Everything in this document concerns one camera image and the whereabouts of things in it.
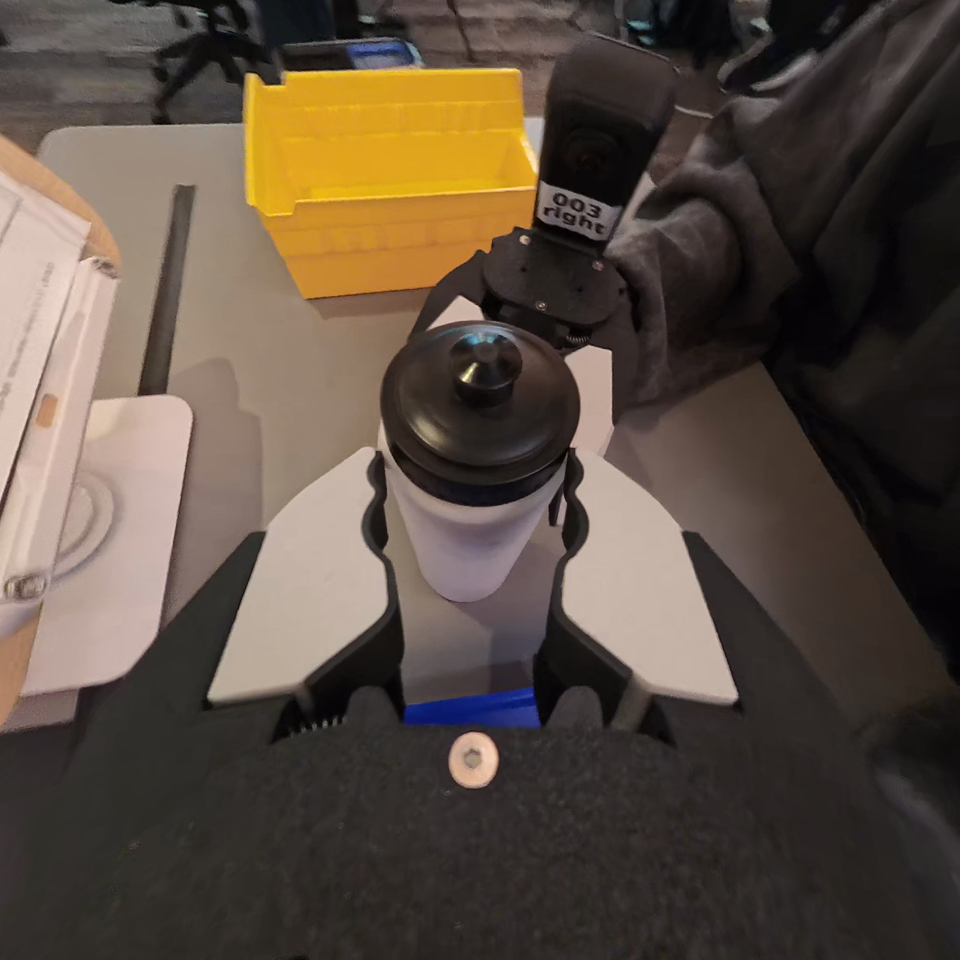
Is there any person's right forearm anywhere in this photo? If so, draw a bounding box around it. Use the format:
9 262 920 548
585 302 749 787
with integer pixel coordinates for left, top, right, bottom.
606 0 960 410

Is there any grey table cable hatch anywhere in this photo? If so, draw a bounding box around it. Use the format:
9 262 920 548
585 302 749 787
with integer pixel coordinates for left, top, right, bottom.
138 185 198 396

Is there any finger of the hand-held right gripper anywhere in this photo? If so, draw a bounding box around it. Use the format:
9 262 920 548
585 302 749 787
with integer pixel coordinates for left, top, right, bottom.
407 249 490 344
562 288 640 453

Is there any black bottle lid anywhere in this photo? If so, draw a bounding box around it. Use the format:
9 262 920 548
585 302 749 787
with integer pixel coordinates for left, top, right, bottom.
380 320 582 485

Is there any black chair base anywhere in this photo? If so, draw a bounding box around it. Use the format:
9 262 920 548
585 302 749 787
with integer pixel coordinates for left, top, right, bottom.
153 0 280 125

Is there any instruction sheet on stand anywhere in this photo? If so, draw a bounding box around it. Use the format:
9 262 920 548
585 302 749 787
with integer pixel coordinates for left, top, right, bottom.
0 135 123 730

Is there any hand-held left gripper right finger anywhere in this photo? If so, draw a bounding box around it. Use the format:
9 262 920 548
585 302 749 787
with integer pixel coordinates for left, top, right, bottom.
538 447 740 727

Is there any white plastic bottle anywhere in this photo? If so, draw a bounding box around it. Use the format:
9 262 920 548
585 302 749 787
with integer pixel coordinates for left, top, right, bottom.
378 420 567 603

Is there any yellow storage bin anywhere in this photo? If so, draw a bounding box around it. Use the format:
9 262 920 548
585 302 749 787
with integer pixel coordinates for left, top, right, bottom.
243 69 540 301

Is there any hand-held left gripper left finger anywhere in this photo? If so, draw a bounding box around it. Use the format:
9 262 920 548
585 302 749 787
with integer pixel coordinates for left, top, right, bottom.
207 447 405 719

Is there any dark device with blue screen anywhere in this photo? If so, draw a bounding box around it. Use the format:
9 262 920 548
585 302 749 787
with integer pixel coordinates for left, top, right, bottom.
281 37 423 74

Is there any printed instruction sheet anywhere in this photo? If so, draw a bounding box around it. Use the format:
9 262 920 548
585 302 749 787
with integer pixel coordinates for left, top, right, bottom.
0 171 95 496

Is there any blue storage bin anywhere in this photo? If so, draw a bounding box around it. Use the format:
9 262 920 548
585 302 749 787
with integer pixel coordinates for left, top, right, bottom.
403 686 543 729

